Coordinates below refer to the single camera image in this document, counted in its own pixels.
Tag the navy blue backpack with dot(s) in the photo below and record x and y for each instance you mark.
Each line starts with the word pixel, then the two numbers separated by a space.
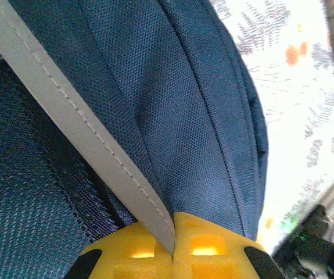
pixel 184 116

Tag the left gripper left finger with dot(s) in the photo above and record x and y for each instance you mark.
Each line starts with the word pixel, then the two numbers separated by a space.
pixel 126 261

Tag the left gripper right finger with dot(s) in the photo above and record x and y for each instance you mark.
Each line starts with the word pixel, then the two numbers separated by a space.
pixel 213 261

